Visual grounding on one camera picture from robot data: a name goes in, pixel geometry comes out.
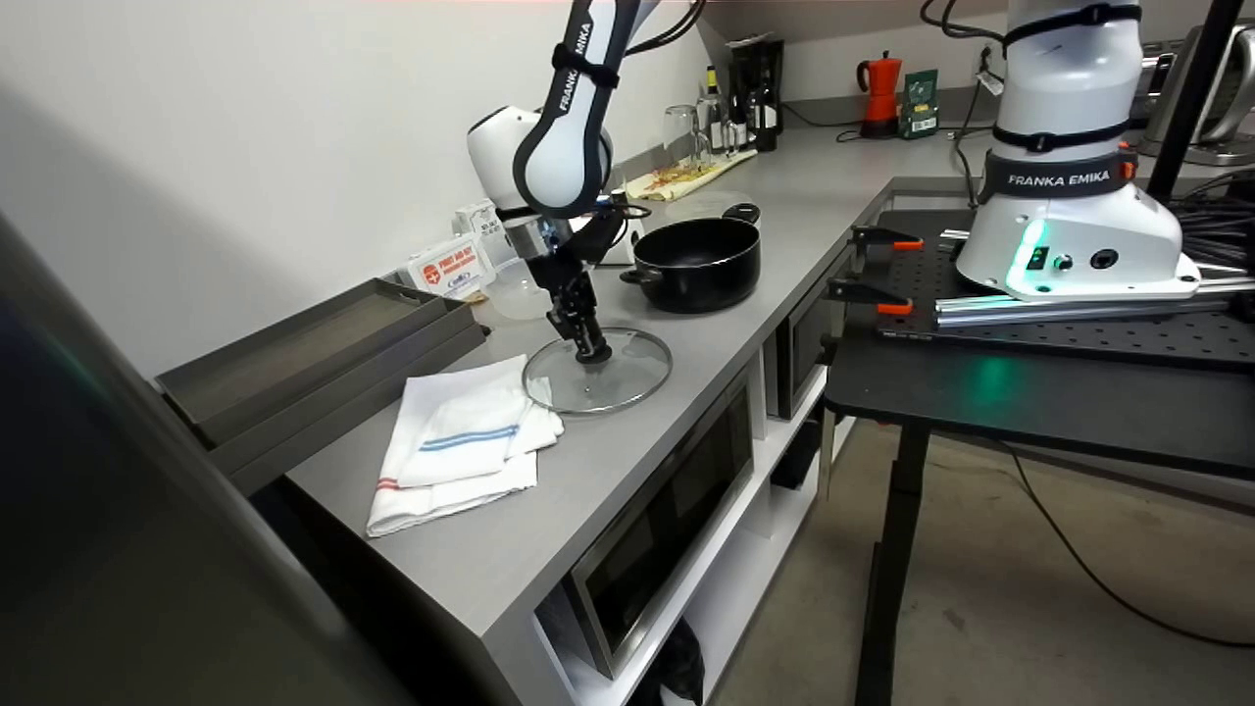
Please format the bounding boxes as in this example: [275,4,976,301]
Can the glass lid with black knob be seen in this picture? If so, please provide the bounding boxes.
[520,323,678,422]

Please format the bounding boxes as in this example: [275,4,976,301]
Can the small clear plastic bowl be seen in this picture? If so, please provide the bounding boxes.
[482,253,561,329]

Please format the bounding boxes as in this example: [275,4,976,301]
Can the black breadboard robot table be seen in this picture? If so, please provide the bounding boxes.
[819,172,1255,706]

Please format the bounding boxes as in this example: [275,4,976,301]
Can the green box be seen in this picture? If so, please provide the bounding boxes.
[900,69,944,140]

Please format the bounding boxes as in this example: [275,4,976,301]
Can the small black cabinet appliance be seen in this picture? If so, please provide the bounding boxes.
[771,289,849,424]

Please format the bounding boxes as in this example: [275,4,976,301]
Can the black pot with handles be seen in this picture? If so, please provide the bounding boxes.
[619,199,765,318]

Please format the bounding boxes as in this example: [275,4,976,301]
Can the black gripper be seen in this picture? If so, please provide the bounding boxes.
[523,238,618,369]

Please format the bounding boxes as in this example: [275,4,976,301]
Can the white dish towel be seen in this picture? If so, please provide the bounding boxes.
[367,354,568,541]

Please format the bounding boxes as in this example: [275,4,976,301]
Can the black clamp with orange handle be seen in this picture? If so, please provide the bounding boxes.
[827,279,920,327]
[853,223,935,259]

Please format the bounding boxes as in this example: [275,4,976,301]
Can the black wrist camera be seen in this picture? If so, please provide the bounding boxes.
[573,193,653,266]

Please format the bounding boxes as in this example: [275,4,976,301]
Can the black microwave oven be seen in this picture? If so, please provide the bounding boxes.
[565,377,763,679]

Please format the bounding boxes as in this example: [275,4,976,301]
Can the black floor cable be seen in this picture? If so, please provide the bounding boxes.
[997,444,1255,650]

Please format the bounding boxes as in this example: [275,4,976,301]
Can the red white snack bag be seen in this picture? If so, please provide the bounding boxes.
[402,236,496,301]

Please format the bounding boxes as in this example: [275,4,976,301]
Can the black stand pole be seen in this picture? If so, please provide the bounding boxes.
[1146,0,1250,210]

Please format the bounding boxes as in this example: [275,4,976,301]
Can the red moka pot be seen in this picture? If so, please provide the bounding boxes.
[857,53,912,138]

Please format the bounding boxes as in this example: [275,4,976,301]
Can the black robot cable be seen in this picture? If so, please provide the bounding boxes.
[920,0,1018,72]

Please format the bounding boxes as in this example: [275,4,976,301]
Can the wooden board with yellow items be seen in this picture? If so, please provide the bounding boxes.
[638,147,763,210]

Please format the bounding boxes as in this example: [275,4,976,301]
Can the grey counter cabinet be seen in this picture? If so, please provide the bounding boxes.
[253,122,997,706]

